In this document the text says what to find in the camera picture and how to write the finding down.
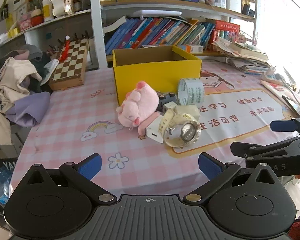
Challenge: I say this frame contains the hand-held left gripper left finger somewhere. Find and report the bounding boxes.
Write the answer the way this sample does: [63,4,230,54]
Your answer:
[22,153,117,204]

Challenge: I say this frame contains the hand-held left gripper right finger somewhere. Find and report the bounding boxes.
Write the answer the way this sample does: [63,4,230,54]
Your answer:
[183,152,278,204]

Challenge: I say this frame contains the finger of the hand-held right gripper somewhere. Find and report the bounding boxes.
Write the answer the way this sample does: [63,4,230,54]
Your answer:
[270,116,300,137]
[230,136,300,161]

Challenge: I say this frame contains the cream white block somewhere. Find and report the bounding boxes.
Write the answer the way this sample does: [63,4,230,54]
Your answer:
[174,104,200,120]

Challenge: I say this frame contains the pink box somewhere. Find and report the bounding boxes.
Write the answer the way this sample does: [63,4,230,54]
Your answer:
[137,112,161,138]

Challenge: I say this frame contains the white plug charger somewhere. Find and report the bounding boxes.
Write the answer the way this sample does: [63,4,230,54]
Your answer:
[145,115,166,144]

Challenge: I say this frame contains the small white cube adapter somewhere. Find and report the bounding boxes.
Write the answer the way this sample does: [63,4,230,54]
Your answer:
[163,102,177,113]

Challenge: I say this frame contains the clear tape roll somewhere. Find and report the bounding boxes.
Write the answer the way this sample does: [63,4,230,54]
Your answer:
[177,78,205,105]

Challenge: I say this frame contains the pink pig plush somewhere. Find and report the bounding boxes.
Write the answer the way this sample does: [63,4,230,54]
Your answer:
[116,81,160,130]

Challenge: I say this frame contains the blue toy truck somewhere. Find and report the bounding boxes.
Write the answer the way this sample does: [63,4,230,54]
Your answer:
[157,92,177,109]

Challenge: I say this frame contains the yellow cardboard box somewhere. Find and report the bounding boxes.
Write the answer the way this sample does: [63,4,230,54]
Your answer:
[112,45,202,106]

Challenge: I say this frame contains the pink checkered desktop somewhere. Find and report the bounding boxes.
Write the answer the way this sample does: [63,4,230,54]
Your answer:
[9,60,300,199]

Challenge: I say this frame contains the white printed booklet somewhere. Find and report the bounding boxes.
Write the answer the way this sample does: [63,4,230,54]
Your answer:
[261,81,300,115]

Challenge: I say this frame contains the white power strip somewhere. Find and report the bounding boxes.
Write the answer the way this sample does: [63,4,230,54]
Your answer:
[261,66,287,85]

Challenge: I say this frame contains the stack of papers and notebooks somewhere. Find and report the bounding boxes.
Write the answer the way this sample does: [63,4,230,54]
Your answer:
[212,36,272,74]

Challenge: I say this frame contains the purple cloth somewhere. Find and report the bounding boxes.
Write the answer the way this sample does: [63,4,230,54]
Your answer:
[6,91,51,127]

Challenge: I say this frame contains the black bag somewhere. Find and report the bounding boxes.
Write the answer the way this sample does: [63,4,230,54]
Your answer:
[0,130,24,175]

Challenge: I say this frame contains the wooden chessboard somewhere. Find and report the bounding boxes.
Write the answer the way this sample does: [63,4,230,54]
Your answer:
[48,39,90,91]

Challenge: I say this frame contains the pile of clothes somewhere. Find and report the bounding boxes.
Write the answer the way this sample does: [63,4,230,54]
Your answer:
[0,57,42,145]

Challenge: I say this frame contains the red book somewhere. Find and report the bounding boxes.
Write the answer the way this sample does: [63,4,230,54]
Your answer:
[214,20,240,32]

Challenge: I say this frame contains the orange white carton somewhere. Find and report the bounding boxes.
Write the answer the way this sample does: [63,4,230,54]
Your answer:
[176,44,204,54]

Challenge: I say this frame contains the dark clothes pile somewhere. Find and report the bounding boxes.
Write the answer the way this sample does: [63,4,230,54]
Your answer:
[14,44,53,93]

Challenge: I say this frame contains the white pen holder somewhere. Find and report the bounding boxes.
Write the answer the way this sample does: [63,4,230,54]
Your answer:
[226,0,242,13]

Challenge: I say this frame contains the white bookshelf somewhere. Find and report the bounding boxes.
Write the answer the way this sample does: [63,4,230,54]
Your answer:
[89,0,259,70]

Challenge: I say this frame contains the white side shelf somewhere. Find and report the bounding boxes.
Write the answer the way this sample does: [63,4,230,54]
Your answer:
[0,9,93,55]

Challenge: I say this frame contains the row of children's books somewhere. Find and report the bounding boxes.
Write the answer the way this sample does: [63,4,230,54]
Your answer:
[104,17,215,50]

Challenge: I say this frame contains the white flat device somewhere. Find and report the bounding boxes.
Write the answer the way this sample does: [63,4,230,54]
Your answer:
[131,10,182,18]

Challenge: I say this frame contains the cream strap wristwatch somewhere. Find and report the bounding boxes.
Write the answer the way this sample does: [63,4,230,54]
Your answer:
[157,107,202,148]

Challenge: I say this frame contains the white charging cable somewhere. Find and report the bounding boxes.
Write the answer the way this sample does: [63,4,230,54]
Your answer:
[199,0,216,12]

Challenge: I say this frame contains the dark picture frame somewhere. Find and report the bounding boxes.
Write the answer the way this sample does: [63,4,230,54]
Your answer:
[0,4,9,27]

